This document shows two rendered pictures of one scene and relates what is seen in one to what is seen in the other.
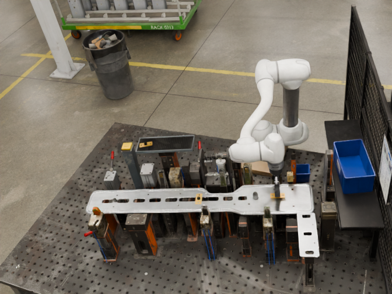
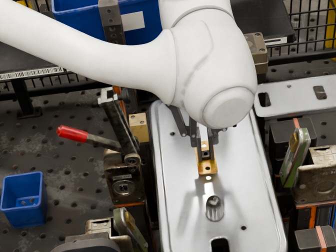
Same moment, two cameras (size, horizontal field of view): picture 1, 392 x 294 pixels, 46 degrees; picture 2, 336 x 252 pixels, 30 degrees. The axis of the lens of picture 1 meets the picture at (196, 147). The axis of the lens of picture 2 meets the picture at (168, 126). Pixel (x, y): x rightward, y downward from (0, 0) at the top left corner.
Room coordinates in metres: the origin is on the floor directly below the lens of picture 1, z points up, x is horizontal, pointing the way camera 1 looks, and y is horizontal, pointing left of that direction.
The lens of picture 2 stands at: (2.03, 0.36, 1.95)
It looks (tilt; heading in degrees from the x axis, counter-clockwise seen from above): 46 degrees down; 257
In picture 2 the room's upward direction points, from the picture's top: 8 degrees counter-clockwise
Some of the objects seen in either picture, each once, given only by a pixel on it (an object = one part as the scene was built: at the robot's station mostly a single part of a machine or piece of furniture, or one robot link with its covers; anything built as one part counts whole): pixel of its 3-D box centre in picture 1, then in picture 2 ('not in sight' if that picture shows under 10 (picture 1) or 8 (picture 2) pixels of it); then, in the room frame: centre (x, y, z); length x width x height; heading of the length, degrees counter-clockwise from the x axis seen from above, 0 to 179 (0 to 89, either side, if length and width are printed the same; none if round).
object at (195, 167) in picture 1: (199, 187); not in sight; (2.10, 0.03, 0.89); 0.13 x 0.11 x 0.38; 166
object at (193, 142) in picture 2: not in sight; (188, 136); (1.81, -0.41, 1.08); 0.03 x 0.01 x 0.05; 166
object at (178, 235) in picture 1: (170, 216); not in sight; (1.95, 0.25, 0.84); 0.13 x 0.11 x 0.29; 166
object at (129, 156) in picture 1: (135, 171); not in sight; (2.34, 0.44, 0.92); 0.08 x 0.08 x 0.44; 76
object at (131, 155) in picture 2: not in sight; (132, 159); (1.92, -0.42, 1.06); 0.03 x 0.01 x 0.03; 166
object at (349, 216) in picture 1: (350, 168); (102, 34); (1.87, -0.87, 1.02); 0.90 x 0.22 x 0.03; 166
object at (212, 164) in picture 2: (277, 195); (205, 155); (1.78, -0.41, 1.02); 0.08 x 0.04 x 0.01; 76
